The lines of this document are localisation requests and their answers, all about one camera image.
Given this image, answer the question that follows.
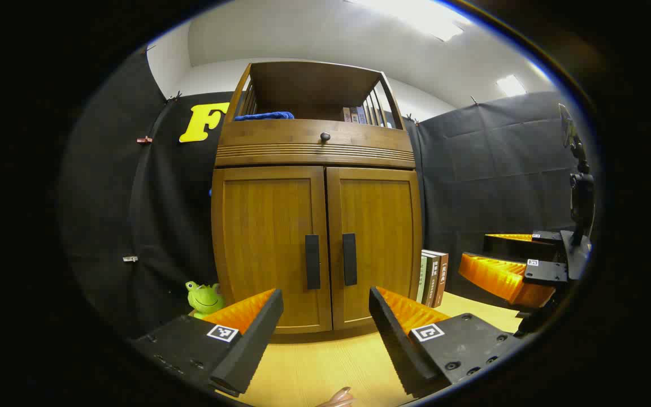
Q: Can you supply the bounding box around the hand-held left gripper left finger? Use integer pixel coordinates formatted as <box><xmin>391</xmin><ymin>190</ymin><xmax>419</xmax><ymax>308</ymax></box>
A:
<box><xmin>131</xmin><ymin>288</ymin><xmax>284</xmax><ymax>398</ymax></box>

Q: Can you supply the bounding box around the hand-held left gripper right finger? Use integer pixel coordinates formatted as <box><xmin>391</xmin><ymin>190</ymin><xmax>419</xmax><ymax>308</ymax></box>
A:
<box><xmin>368</xmin><ymin>286</ymin><xmax>524</xmax><ymax>398</ymax></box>

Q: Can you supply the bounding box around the black door handle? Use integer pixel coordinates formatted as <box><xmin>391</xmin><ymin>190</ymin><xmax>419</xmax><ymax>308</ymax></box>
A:
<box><xmin>342</xmin><ymin>232</ymin><xmax>358</xmax><ymax>287</ymax></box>
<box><xmin>305</xmin><ymin>234</ymin><xmax>322</xmax><ymax>291</ymax></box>

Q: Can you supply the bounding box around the wooden cabinet door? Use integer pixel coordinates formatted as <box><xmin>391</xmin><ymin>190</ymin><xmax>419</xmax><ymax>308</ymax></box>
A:
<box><xmin>211</xmin><ymin>166</ymin><xmax>333</xmax><ymax>334</ymax></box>
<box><xmin>325</xmin><ymin>167</ymin><xmax>423</xmax><ymax>330</ymax></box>

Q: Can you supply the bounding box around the wooden double-door shoe cabinet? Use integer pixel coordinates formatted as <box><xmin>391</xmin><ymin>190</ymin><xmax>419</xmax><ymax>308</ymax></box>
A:
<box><xmin>211</xmin><ymin>60</ymin><xmax>423</xmax><ymax>334</ymax></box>

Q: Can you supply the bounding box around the green frog toy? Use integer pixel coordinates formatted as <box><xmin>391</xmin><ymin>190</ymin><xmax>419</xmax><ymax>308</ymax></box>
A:
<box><xmin>185</xmin><ymin>281</ymin><xmax>225</xmax><ymax>319</ymax></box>

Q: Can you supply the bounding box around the pale green book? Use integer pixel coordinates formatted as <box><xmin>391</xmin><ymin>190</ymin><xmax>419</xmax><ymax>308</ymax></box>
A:
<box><xmin>416</xmin><ymin>253</ymin><xmax>429</xmax><ymax>305</ymax></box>

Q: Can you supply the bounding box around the dark brown book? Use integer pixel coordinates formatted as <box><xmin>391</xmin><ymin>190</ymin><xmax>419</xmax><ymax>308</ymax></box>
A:
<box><xmin>422</xmin><ymin>252</ymin><xmax>440</xmax><ymax>308</ymax></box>

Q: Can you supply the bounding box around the reddish brown book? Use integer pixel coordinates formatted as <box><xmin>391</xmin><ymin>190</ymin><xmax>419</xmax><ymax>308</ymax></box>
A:
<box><xmin>433</xmin><ymin>250</ymin><xmax>449</xmax><ymax>309</ymax></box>

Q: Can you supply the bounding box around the small ceiling light panel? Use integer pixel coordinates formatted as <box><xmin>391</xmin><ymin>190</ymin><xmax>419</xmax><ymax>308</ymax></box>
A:
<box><xmin>496</xmin><ymin>75</ymin><xmax>527</xmax><ymax>97</ymax></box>

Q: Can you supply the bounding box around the blue cloth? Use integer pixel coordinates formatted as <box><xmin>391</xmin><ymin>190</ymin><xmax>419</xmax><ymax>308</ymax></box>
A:
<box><xmin>234</xmin><ymin>111</ymin><xmax>296</xmax><ymax>122</ymax></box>

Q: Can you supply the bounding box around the large ceiling light panel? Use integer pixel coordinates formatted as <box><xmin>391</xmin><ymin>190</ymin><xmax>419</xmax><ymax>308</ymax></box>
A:
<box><xmin>348</xmin><ymin>0</ymin><xmax>473</xmax><ymax>42</ymax></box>

